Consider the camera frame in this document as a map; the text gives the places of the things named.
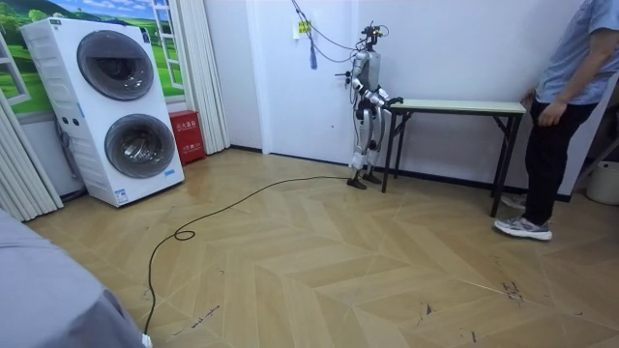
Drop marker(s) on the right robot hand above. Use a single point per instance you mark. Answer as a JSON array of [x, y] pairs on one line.
[[394, 101]]

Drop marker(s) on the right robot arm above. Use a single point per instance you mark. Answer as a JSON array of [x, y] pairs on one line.
[[367, 94]]

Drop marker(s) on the robot body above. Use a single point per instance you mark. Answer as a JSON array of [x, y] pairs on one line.
[[372, 67]]

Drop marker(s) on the robot legs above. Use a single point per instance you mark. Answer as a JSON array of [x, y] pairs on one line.
[[366, 145]]

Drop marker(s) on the pale green folding table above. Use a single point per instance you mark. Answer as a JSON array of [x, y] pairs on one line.
[[459, 106]]

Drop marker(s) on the white bucket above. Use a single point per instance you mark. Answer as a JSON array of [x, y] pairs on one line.
[[603, 183]]

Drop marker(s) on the white pleated curtain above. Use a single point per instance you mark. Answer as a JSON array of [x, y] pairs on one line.
[[24, 174], [203, 72]]

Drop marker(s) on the red fire equipment box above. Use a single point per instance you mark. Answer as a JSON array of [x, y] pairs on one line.
[[188, 137]]

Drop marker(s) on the white stacked washing machines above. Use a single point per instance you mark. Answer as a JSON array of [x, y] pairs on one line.
[[72, 121]]

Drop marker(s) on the white power plug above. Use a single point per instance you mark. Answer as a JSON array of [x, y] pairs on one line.
[[146, 341]]

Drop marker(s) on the grey bed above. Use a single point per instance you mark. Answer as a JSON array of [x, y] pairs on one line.
[[43, 290]]

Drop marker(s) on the wall switch with yellow label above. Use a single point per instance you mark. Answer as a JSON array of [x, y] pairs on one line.
[[303, 29]]

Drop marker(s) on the green landscape wall poster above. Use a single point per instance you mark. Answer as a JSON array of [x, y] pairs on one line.
[[29, 12]]

